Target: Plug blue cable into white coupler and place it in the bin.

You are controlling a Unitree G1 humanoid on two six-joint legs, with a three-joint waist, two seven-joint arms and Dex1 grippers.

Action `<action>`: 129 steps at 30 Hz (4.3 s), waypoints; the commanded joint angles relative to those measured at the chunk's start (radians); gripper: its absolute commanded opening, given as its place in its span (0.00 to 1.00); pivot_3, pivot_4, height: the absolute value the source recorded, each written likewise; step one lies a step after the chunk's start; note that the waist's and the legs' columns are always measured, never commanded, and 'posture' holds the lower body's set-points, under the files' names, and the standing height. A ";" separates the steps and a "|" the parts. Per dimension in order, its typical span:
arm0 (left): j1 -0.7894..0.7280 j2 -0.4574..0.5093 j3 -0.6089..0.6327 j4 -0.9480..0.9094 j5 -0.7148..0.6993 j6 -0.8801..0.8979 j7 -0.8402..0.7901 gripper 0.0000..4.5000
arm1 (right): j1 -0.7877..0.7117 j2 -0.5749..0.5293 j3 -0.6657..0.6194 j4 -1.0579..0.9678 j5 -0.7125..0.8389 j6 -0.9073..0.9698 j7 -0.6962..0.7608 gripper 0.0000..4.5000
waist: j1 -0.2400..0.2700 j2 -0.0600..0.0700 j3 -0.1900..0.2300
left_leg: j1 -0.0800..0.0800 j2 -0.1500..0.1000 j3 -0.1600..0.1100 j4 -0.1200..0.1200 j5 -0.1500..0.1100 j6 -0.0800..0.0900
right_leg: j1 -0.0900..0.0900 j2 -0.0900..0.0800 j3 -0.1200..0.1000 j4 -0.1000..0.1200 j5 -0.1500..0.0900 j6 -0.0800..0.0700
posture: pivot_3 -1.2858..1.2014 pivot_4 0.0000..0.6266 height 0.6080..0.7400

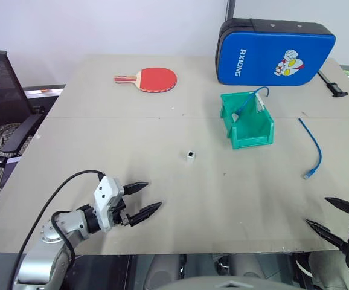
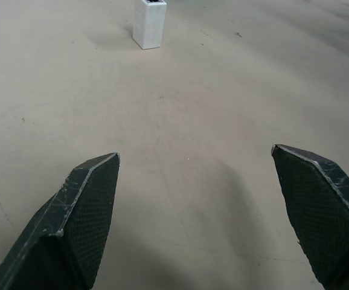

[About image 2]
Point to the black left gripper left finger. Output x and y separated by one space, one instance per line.
72 229

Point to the white rectangular box container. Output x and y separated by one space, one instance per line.
148 25

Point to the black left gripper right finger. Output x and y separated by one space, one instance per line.
322 217

